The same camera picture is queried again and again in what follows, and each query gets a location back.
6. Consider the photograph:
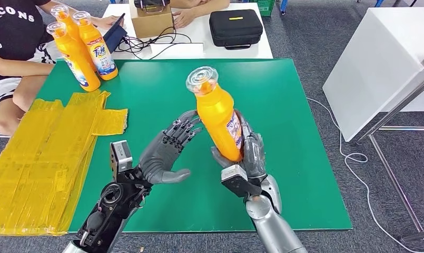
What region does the black device with handle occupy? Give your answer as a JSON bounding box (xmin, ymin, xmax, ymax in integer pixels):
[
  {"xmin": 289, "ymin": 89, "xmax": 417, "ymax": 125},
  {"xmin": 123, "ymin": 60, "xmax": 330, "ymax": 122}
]
[{"xmin": 133, "ymin": 0, "xmax": 171, "ymax": 13}]

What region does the person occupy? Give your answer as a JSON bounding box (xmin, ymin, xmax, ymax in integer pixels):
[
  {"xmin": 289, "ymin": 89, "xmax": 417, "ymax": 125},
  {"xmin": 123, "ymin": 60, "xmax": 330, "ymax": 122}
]
[{"xmin": 0, "ymin": 0, "xmax": 125, "ymax": 137}]

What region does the black cable tangle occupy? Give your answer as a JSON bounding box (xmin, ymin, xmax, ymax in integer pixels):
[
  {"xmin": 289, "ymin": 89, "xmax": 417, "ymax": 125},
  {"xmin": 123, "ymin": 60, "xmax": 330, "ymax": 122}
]
[{"xmin": 113, "ymin": 26, "xmax": 193, "ymax": 60}]

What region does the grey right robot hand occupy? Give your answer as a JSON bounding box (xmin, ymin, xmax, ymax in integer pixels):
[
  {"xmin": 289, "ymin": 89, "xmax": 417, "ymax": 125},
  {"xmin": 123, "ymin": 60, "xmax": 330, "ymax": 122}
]
[{"xmin": 210, "ymin": 110, "xmax": 268, "ymax": 184}]

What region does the white desk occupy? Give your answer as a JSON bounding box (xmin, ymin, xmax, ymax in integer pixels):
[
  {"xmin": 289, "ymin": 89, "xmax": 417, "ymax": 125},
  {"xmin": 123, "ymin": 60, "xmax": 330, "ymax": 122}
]
[{"xmin": 81, "ymin": 3, "xmax": 273, "ymax": 60}]

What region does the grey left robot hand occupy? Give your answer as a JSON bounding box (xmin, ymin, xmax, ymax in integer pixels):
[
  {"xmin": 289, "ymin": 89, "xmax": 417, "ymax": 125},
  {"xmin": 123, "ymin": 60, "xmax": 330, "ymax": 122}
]
[{"xmin": 138, "ymin": 110, "xmax": 203, "ymax": 185}]

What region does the yellow taped sheet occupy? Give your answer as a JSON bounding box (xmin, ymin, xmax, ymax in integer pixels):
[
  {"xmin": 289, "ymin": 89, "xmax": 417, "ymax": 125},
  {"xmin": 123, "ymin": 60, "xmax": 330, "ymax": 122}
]
[{"xmin": 0, "ymin": 90, "xmax": 129, "ymax": 237}]

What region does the white table with metal legs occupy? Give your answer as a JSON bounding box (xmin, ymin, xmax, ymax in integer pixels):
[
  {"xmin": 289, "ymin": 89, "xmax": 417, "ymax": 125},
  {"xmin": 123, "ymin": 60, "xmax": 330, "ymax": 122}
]
[{"xmin": 322, "ymin": 7, "xmax": 424, "ymax": 244}]

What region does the person's left hand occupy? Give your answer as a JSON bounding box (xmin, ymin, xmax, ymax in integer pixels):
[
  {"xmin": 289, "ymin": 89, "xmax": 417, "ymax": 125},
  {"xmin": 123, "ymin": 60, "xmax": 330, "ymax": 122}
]
[{"xmin": 92, "ymin": 15, "xmax": 124, "ymax": 31}]

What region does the green plastic crate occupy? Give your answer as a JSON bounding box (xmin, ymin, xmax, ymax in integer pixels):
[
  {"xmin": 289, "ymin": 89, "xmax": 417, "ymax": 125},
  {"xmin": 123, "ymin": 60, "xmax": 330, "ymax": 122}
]
[{"xmin": 256, "ymin": 0, "xmax": 275, "ymax": 17}]

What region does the person's hand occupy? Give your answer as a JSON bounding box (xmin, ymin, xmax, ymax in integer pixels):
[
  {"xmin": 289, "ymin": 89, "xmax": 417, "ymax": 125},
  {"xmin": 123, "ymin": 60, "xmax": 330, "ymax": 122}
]
[{"xmin": 172, "ymin": 8, "xmax": 199, "ymax": 30}]

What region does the black carrying case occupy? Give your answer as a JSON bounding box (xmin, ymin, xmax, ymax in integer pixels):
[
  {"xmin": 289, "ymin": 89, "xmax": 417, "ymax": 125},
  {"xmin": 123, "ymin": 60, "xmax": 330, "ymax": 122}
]
[{"xmin": 208, "ymin": 9, "xmax": 263, "ymax": 50}]

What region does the tablet in dark case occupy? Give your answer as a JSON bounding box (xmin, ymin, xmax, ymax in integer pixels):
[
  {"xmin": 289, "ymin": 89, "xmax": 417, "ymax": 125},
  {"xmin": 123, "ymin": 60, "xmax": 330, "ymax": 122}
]
[{"xmin": 103, "ymin": 13, "xmax": 127, "ymax": 54}]

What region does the brown cardboard box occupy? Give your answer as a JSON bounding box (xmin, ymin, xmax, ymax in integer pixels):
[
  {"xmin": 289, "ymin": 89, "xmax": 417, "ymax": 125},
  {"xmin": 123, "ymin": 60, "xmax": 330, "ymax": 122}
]
[{"xmin": 129, "ymin": 2, "xmax": 175, "ymax": 39}]

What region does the white floor cable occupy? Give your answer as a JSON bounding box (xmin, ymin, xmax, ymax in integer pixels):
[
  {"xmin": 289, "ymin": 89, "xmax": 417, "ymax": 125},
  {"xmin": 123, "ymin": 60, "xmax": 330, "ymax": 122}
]
[{"xmin": 305, "ymin": 97, "xmax": 422, "ymax": 253}]

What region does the orange Tide detergent bottle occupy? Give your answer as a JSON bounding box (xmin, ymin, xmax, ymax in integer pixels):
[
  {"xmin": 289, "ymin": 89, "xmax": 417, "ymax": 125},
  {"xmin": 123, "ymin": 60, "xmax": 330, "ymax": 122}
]
[
  {"xmin": 50, "ymin": 4, "xmax": 95, "ymax": 72},
  {"xmin": 46, "ymin": 21, "xmax": 102, "ymax": 93},
  {"xmin": 185, "ymin": 66, "xmax": 244, "ymax": 163},
  {"xmin": 73, "ymin": 11, "xmax": 119, "ymax": 81}
]

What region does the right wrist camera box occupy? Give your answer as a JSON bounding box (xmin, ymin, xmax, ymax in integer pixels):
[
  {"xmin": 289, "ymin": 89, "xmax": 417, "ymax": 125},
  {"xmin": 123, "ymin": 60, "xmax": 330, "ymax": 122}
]
[{"xmin": 221, "ymin": 164, "xmax": 263, "ymax": 198}]

